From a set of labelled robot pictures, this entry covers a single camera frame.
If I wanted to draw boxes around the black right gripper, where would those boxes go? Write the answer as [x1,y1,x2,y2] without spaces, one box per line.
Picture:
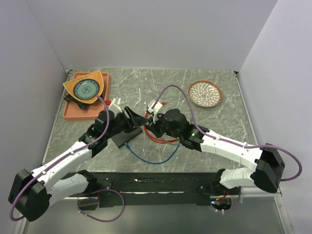
[146,111,182,139]

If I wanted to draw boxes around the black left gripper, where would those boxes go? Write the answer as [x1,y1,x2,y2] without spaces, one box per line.
[105,106,149,139]

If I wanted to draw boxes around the black network switch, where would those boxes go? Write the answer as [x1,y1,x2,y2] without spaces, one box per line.
[111,128,142,148]

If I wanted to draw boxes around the blue ethernet cable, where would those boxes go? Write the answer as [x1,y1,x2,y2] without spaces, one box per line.
[124,142,181,165]

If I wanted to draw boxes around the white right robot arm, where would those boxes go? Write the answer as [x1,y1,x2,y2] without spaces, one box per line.
[146,109,285,195]

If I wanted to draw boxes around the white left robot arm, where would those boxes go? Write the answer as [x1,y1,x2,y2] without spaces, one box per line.
[8,107,148,221]

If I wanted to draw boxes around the dark dish under basket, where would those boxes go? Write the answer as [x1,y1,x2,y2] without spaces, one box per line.
[64,91,87,110]

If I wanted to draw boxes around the blue patterned round plate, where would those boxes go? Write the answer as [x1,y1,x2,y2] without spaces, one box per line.
[74,79,100,100]

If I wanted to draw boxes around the woven triangular basket plate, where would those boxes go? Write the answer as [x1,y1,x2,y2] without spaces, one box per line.
[63,71,105,104]

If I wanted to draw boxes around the floral patterned plate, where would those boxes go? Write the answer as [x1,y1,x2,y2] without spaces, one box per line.
[188,80,222,108]

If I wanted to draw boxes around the pink plastic tray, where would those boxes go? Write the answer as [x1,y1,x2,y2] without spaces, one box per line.
[63,72,111,121]

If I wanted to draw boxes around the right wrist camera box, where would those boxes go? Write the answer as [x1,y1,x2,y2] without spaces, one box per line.
[147,99,163,116]

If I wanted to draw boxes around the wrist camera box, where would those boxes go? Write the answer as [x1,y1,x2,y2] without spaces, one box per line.
[106,97,122,115]
[147,99,163,116]

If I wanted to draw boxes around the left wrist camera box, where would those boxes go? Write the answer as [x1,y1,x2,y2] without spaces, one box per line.
[106,97,122,115]

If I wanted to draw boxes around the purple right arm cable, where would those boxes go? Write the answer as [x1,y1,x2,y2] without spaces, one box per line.
[152,84,303,182]

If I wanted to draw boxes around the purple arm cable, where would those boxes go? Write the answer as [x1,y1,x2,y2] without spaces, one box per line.
[152,84,303,182]
[9,96,110,222]

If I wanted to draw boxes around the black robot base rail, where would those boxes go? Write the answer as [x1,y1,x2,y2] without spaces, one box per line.
[75,170,239,208]

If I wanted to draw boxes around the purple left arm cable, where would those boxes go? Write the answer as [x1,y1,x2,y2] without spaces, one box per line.
[9,96,110,222]

